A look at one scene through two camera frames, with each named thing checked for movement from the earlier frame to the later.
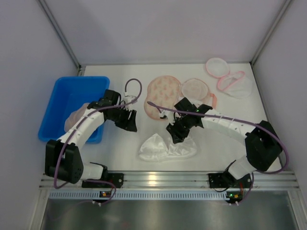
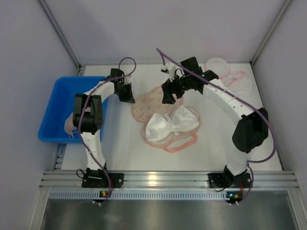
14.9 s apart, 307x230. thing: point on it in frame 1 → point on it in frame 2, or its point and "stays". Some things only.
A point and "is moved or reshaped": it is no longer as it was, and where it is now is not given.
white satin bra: [154, 148] is moved or reshaped
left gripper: [125, 117] → [125, 90]
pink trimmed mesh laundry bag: [236, 84] stays
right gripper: [180, 128] → [173, 88]
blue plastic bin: [69, 93] stays
